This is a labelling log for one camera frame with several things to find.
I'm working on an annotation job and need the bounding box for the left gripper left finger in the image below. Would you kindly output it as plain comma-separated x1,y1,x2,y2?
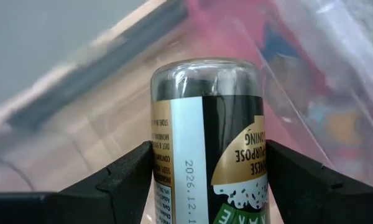
0,140,154,224

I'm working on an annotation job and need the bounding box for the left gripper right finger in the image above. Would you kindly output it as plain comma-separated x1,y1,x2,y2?
266,139,373,224

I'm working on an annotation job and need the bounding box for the seasoning jar with tan lid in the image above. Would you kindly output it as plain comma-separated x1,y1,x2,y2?
149,57,270,224

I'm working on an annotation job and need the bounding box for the clear plastic bin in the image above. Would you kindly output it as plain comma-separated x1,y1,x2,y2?
0,0,373,200

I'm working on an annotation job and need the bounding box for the pink plastic bin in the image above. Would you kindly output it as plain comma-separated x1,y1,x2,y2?
173,0,373,194

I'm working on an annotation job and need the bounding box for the black metal table frame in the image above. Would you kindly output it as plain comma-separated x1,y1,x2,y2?
4,0,190,133

